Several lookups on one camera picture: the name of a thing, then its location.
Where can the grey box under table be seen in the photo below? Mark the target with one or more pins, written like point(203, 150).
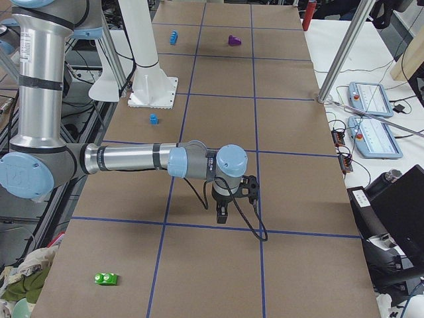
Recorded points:
point(67, 81)

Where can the teach pendant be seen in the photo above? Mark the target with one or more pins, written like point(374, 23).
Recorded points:
point(373, 139)
point(370, 98)

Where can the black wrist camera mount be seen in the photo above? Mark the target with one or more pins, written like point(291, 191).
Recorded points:
point(248, 188)

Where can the upper teach pendant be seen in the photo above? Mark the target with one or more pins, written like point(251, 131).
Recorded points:
point(370, 98)

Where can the small black adapter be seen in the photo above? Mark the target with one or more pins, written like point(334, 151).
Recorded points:
point(399, 108)

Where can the black equipment stand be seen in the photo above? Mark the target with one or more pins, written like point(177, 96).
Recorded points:
point(390, 269)

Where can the purple trapezoid block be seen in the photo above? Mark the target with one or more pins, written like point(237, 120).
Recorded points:
point(234, 41)

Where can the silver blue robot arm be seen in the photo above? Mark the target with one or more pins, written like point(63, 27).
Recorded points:
point(85, 20)
point(6, 39)

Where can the lower orange terminal box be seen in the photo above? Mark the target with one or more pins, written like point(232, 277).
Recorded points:
point(345, 164)

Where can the brown paper mat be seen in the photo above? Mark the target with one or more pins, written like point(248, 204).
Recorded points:
point(140, 244)

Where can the aluminium frame pole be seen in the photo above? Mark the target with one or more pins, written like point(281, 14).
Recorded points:
point(354, 28)

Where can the upper orange terminal box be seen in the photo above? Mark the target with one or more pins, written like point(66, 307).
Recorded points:
point(338, 138)

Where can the blue double block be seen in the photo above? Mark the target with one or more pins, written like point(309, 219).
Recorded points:
point(173, 37)

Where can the orange terminal box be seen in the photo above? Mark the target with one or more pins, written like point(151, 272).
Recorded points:
point(338, 138)
point(345, 164)

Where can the aluminium table frame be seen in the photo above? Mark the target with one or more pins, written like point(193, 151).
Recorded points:
point(26, 220)

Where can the small blue block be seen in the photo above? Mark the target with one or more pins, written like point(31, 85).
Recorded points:
point(154, 120)

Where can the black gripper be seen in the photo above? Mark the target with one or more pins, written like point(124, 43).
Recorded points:
point(221, 201)

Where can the green double block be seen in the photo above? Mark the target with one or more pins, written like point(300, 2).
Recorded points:
point(105, 279)

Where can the crumpled cloth pile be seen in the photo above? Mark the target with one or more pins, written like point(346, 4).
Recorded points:
point(26, 280)

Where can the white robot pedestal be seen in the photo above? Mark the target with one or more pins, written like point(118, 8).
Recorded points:
point(133, 62)

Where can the black monitor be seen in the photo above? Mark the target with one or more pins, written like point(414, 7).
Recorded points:
point(400, 209)

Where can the red bottle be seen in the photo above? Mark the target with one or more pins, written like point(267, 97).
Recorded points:
point(308, 15)

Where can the lower teach pendant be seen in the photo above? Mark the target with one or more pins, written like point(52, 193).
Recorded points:
point(373, 139)

